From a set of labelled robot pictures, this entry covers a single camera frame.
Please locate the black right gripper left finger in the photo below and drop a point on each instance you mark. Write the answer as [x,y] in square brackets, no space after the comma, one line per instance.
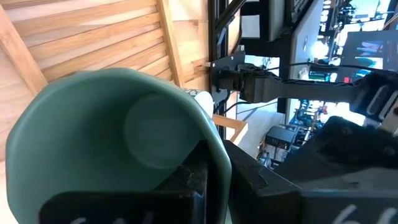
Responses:
[140,208]

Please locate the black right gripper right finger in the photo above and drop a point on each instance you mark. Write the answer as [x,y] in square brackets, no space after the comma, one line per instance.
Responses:
[258,202]

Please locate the green faceted mug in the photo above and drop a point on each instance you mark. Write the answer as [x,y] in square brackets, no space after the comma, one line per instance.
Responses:
[77,130]

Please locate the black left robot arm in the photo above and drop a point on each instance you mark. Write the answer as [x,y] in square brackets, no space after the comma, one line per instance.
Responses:
[304,90]

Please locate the grey laptop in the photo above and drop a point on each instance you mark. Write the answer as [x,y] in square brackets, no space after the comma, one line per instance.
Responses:
[306,31]

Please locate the backlit keyboard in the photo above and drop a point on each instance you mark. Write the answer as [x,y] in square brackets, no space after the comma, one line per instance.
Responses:
[297,9]

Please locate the wooden slatted tray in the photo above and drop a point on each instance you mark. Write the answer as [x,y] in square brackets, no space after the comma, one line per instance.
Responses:
[93,37]

